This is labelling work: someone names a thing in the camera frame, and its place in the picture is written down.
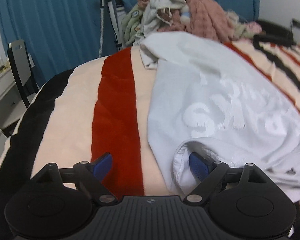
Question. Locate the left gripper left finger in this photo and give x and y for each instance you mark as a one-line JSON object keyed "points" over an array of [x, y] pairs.
{"points": [[88, 177]]}

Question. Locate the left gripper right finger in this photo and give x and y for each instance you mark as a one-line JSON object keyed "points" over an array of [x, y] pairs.
{"points": [[213, 178]]}

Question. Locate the white printed t-shirt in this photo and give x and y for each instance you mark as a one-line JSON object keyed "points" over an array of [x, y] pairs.
{"points": [[207, 99]]}

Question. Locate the striped red black cream blanket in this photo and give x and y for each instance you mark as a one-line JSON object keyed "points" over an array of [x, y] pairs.
{"points": [[102, 107]]}

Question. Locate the white desk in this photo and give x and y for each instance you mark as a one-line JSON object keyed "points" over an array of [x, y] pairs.
{"points": [[11, 105]]}

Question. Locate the black chair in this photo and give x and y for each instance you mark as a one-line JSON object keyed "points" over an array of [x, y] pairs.
{"points": [[20, 65]]}

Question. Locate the black armchair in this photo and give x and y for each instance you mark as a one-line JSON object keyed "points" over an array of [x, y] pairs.
{"points": [[274, 33]]}

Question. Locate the blue curtain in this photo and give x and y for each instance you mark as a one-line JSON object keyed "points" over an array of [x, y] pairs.
{"points": [[62, 34]]}

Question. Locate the pink fuzzy blanket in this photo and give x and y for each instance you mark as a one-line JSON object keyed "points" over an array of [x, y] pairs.
{"points": [[207, 19]]}

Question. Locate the pale green printed garment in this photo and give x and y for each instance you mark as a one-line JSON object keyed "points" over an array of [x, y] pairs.
{"points": [[131, 24]]}

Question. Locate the silver tripod stand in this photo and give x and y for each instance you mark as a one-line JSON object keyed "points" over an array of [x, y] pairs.
{"points": [[112, 7]]}

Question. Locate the cream white crumpled garment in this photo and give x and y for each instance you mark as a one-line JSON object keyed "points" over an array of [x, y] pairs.
{"points": [[159, 13]]}

